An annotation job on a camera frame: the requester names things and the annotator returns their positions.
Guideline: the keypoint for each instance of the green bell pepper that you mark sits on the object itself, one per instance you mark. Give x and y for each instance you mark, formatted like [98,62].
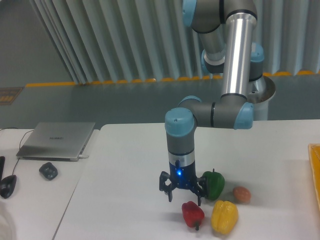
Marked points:
[215,184]

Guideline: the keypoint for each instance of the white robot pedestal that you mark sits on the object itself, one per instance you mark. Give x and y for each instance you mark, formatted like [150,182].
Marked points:
[260,93]

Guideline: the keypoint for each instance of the black keyboard edge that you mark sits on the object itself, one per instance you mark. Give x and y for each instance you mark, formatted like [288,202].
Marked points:
[2,164]

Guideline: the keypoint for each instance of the yellow bell pepper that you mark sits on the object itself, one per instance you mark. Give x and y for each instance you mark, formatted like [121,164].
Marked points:
[224,217]

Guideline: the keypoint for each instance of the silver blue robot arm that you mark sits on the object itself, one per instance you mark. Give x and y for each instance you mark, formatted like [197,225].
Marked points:
[226,30]

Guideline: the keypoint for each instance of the white laptop cable plug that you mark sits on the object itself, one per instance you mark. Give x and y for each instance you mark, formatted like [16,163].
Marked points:
[83,156]

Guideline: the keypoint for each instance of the brown egg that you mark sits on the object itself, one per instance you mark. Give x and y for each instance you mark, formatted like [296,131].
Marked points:
[242,194]

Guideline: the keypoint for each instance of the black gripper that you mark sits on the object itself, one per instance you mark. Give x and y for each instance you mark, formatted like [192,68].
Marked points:
[183,177]

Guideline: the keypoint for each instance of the red bell pepper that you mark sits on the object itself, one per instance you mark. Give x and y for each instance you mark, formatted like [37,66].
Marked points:
[192,214]

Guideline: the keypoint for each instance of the yellow basket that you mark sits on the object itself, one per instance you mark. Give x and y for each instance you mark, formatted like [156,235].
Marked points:
[314,159]

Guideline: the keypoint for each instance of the silver laptop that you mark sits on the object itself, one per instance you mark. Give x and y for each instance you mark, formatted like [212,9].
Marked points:
[57,141]

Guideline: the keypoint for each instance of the dark earbuds case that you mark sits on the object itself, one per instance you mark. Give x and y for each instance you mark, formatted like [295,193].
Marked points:
[48,171]

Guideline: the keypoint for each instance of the black computer mouse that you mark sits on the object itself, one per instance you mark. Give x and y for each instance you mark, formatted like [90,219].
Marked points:
[7,186]

